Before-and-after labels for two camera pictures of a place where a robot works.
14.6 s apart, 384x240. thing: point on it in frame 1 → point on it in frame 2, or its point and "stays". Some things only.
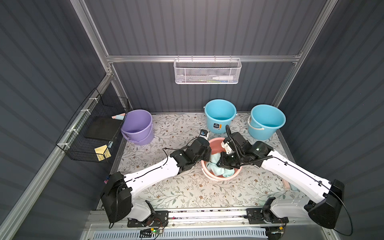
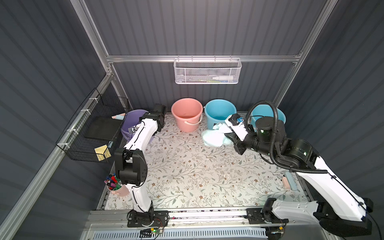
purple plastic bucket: x=137 y=127 stays
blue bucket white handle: x=264 y=120 stays
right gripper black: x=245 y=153 → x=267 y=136
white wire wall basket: x=207 y=71 stays
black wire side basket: x=91 y=135 stays
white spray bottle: x=224 y=77 stays
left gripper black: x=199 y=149 → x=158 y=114
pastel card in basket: x=120 y=116 stays
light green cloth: x=218 y=170 → x=216 y=137
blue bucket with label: x=219 y=113 stays
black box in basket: x=102 y=127 stays
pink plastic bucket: x=216 y=147 → x=187 y=112
